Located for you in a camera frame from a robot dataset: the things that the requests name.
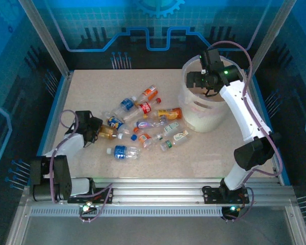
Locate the amber bottle red label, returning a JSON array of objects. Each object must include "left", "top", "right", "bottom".
[{"left": 98, "top": 124, "right": 124, "bottom": 140}]

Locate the crushed blue label water bottle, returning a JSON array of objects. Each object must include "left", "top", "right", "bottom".
[{"left": 106, "top": 144, "right": 141, "bottom": 160}]

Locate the blue label bottle white cap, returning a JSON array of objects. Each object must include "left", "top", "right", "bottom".
[{"left": 113, "top": 96, "right": 138, "bottom": 116}]

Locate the orange juice bottle yellow cap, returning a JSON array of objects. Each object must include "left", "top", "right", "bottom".
[{"left": 142, "top": 107, "right": 184, "bottom": 121}]

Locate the white plastic bin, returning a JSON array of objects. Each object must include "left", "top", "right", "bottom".
[{"left": 177, "top": 55, "right": 247, "bottom": 133}]

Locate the clear bottle orange white label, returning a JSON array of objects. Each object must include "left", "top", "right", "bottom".
[{"left": 135, "top": 85, "right": 159, "bottom": 106}]

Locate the purple label clear bottle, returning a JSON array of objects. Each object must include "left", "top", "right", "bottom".
[{"left": 134, "top": 118, "right": 168, "bottom": 129}]

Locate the clear bottle green white label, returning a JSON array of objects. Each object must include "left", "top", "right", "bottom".
[{"left": 151, "top": 121, "right": 180, "bottom": 142}]

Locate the crushed bottle orange label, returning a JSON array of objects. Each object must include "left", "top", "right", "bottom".
[{"left": 134, "top": 127, "right": 155, "bottom": 149}]

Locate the red label cola bottle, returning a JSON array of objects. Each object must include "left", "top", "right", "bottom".
[{"left": 122, "top": 97, "right": 162, "bottom": 123}]

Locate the clear bottle orange green label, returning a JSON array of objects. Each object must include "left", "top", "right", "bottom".
[{"left": 160, "top": 129, "right": 192, "bottom": 152}]

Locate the grey metal base tray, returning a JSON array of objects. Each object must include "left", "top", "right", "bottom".
[{"left": 5, "top": 199, "right": 306, "bottom": 245}]

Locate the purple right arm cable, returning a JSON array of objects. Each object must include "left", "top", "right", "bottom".
[{"left": 208, "top": 40, "right": 284, "bottom": 177}]

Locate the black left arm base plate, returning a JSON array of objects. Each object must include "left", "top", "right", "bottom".
[{"left": 67, "top": 187, "right": 115, "bottom": 205}]

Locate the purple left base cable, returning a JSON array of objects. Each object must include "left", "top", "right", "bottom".
[{"left": 78, "top": 187, "right": 114, "bottom": 223}]

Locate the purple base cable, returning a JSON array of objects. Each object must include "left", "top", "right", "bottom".
[
  {"left": 222, "top": 188, "right": 255, "bottom": 223},
  {"left": 78, "top": 187, "right": 114, "bottom": 223}
]

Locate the aluminium frame post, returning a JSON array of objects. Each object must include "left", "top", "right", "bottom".
[
  {"left": 18, "top": 0, "right": 73, "bottom": 77},
  {"left": 247, "top": 0, "right": 298, "bottom": 76}
]

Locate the aluminium mounting rail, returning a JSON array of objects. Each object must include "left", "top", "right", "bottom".
[{"left": 38, "top": 177, "right": 294, "bottom": 206}]

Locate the grey slotted cable duct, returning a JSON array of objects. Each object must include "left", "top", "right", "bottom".
[{"left": 29, "top": 206, "right": 245, "bottom": 218}]

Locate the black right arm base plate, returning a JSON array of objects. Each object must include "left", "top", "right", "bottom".
[{"left": 202, "top": 186, "right": 250, "bottom": 205}]

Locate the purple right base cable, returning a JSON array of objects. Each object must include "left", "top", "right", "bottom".
[{"left": 222, "top": 188, "right": 255, "bottom": 223}]

